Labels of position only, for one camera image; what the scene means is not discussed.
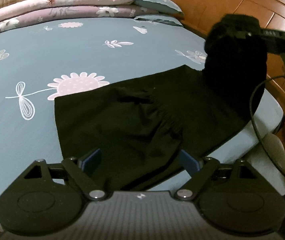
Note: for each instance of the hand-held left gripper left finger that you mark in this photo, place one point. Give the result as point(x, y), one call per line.
point(92, 160)

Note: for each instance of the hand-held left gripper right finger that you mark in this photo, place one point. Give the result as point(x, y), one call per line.
point(188, 164)

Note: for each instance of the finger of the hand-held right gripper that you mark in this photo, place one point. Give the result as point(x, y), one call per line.
point(252, 34)

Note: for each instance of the black pants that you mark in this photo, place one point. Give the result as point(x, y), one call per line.
point(120, 125)

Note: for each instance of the wooden headboard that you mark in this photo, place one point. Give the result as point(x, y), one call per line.
point(232, 0)

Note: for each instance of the bed with blue floral sheet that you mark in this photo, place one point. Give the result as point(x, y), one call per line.
point(32, 130)

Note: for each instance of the blue pillow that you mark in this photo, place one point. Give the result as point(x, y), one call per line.
point(157, 21)
point(160, 5)

